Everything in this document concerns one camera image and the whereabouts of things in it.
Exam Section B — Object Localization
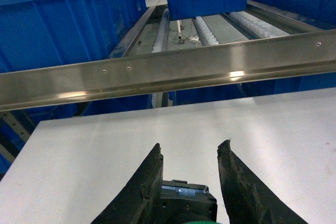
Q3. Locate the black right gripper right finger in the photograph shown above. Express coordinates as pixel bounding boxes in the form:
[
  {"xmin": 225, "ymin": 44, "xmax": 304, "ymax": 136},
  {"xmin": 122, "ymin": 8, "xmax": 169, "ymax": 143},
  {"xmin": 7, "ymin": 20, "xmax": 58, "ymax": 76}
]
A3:
[{"xmin": 217, "ymin": 140, "xmax": 306, "ymax": 223}]

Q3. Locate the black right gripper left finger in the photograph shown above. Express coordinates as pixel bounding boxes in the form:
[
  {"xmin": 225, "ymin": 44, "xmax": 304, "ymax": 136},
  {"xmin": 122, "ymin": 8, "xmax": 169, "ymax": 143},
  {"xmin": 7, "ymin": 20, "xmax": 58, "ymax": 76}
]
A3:
[{"xmin": 92, "ymin": 143, "xmax": 163, "ymax": 223}]

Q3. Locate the green push button switch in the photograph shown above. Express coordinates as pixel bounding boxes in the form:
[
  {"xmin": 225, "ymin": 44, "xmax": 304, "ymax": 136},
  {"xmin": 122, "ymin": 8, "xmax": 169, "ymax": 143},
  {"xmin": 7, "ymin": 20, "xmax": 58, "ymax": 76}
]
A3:
[{"xmin": 143, "ymin": 179, "xmax": 217, "ymax": 223}]

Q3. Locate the white roller track left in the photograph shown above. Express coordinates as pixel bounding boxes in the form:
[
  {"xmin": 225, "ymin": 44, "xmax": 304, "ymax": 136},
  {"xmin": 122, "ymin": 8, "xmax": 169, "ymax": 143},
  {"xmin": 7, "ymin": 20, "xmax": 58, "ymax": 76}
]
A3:
[{"xmin": 151, "ymin": 8, "xmax": 170, "ymax": 53}]

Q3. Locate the white roller track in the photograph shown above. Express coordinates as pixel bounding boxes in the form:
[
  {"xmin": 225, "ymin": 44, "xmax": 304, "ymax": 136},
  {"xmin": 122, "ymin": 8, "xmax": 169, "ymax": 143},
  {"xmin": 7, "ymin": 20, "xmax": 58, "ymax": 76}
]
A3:
[
  {"xmin": 229, "ymin": 12, "xmax": 277, "ymax": 38},
  {"xmin": 151, "ymin": 8, "xmax": 170, "ymax": 53},
  {"xmin": 193, "ymin": 16, "xmax": 219, "ymax": 46}
]

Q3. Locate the white roller track right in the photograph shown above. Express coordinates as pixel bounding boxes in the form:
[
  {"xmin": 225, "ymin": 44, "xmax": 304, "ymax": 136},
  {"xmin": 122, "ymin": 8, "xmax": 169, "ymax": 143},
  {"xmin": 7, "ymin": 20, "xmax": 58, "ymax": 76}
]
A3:
[{"xmin": 229, "ymin": 12, "xmax": 277, "ymax": 38}]

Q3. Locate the white roller track middle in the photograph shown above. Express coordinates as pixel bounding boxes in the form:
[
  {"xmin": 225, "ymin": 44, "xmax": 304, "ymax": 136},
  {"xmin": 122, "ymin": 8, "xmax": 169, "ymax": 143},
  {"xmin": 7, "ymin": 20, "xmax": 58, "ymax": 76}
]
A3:
[{"xmin": 193, "ymin": 16, "xmax": 219, "ymax": 46}]

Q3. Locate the large blue bin left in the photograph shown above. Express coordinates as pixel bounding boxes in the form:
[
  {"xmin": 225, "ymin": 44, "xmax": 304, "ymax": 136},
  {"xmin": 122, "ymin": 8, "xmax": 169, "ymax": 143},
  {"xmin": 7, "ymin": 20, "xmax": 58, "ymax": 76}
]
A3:
[{"xmin": 1, "ymin": 0, "xmax": 146, "ymax": 73}]

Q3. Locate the stainless steel shelf rail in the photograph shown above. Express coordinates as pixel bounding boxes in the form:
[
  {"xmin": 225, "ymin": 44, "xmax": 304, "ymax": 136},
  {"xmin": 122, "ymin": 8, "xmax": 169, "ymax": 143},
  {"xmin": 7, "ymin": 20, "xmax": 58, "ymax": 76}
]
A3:
[{"xmin": 1, "ymin": 30, "xmax": 335, "ymax": 111}]

